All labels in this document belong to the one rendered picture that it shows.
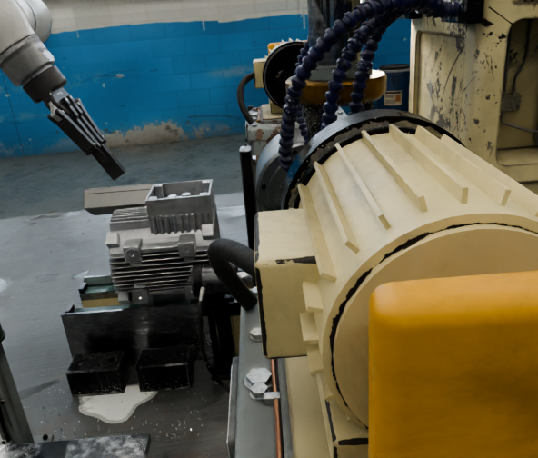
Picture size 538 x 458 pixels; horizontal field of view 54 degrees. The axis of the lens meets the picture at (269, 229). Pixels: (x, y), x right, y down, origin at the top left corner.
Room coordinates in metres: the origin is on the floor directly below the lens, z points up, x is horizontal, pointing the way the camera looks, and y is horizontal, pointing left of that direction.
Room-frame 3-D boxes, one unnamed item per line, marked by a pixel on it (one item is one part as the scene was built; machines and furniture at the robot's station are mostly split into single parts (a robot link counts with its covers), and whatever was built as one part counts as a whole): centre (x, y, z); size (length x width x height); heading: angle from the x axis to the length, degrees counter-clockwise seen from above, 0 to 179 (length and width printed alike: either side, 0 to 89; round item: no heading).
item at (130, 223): (0.97, 0.21, 1.02); 0.20 x 0.19 x 0.19; 91
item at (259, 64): (1.60, -0.07, 1.16); 0.33 x 0.26 x 0.42; 0
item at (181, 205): (0.97, 0.17, 1.11); 0.12 x 0.11 x 0.07; 91
